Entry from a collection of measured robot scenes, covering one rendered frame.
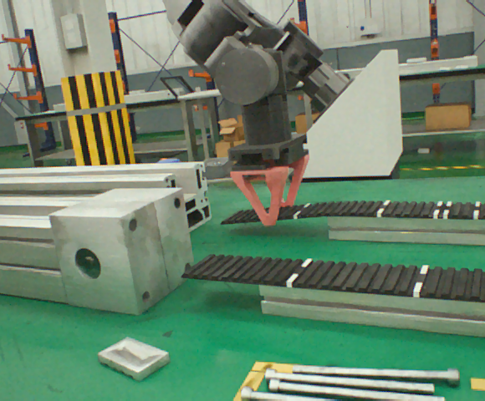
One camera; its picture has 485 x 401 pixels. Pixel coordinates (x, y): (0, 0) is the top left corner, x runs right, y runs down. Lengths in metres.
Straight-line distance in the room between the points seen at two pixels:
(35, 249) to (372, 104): 0.59
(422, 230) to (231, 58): 0.28
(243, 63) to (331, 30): 7.67
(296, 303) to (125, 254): 0.16
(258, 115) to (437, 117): 4.77
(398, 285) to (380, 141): 0.52
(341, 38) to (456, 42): 1.64
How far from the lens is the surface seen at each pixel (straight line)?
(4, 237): 0.60
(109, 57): 4.03
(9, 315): 0.56
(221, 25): 0.61
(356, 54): 8.12
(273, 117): 0.60
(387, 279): 0.42
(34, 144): 7.15
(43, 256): 0.54
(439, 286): 0.41
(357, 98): 0.91
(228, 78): 0.53
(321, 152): 0.93
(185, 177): 0.73
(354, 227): 0.61
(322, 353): 0.39
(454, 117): 5.32
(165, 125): 9.25
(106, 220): 0.47
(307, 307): 0.43
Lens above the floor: 0.98
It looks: 15 degrees down
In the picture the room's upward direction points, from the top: 7 degrees counter-clockwise
